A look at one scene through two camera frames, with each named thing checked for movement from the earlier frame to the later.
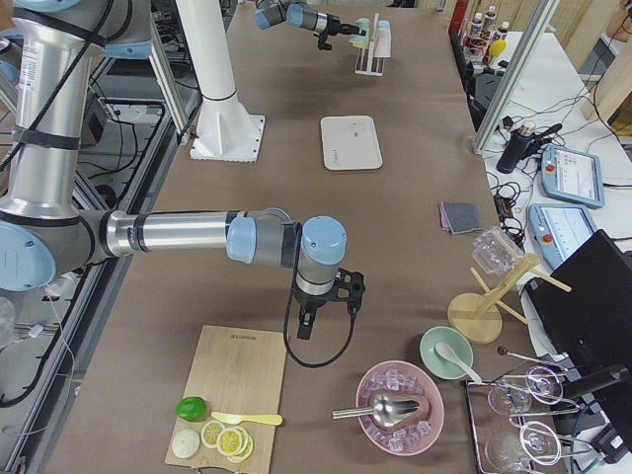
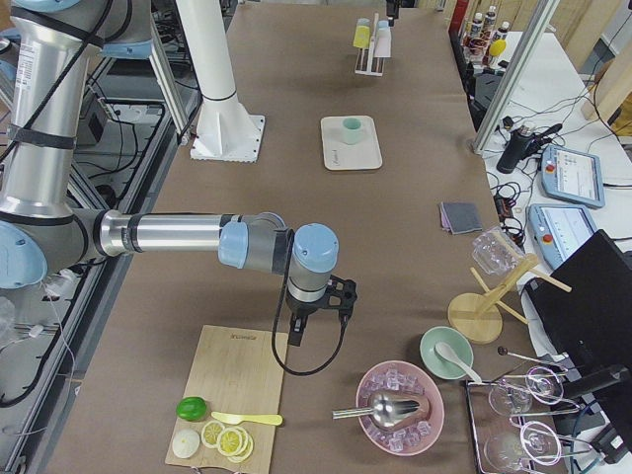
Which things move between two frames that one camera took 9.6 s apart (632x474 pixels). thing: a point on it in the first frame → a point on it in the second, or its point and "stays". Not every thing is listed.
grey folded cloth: [458, 217] stays
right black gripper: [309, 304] → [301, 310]
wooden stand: [477, 317] stays
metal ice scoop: [388, 410] stays
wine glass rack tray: [514, 421] stays
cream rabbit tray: [350, 142] stays
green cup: [361, 40] → [351, 130]
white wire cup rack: [366, 62] stays
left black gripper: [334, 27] → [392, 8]
